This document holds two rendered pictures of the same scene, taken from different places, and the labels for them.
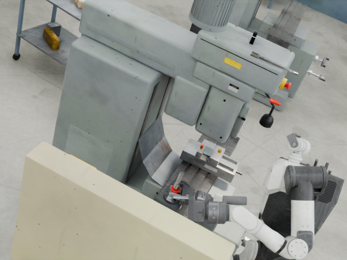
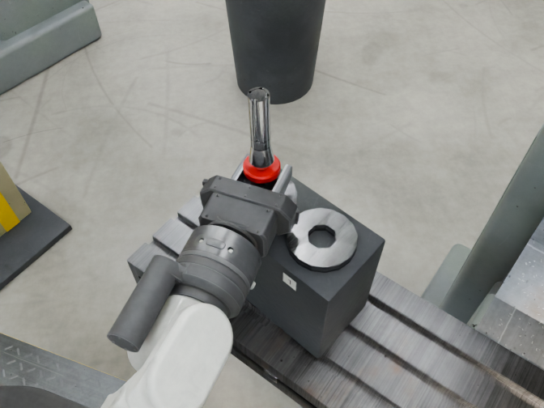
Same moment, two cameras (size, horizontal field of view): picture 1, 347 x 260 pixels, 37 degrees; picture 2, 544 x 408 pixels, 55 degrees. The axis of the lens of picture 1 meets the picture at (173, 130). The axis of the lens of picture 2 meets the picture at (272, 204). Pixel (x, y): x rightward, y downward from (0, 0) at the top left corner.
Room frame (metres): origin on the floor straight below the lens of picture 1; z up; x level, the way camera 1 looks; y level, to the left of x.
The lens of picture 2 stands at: (2.13, -0.50, 1.72)
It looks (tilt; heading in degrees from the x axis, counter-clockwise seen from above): 53 degrees down; 114
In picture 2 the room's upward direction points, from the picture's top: straight up
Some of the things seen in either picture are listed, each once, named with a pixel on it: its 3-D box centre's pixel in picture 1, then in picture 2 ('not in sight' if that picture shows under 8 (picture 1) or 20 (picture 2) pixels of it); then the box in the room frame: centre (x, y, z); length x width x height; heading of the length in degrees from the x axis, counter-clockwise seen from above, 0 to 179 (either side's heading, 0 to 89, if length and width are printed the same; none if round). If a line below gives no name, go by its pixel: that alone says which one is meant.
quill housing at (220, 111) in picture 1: (222, 108); not in sight; (2.42, -0.21, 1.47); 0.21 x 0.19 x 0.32; 168
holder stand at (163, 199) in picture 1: (172, 204); (289, 255); (1.99, -0.13, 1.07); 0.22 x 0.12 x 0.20; 162
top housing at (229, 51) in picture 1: (243, 54); not in sight; (2.42, -0.20, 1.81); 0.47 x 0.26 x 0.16; 78
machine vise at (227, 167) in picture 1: (210, 157); not in sight; (2.55, -0.28, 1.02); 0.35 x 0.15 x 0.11; 80
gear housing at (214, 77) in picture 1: (229, 73); not in sight; (2.43, -0.18, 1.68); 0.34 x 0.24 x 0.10; 78
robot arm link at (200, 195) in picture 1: (192, 197); (232, 237); (1.95, -0.21, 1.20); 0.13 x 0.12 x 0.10; 4
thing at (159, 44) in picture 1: (153, 40); not in sight; (2.52, 0.27, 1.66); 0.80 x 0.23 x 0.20; 78
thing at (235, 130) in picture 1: (240, 120); not in sight; (2.39, -0.33, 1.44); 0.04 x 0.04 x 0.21; 78
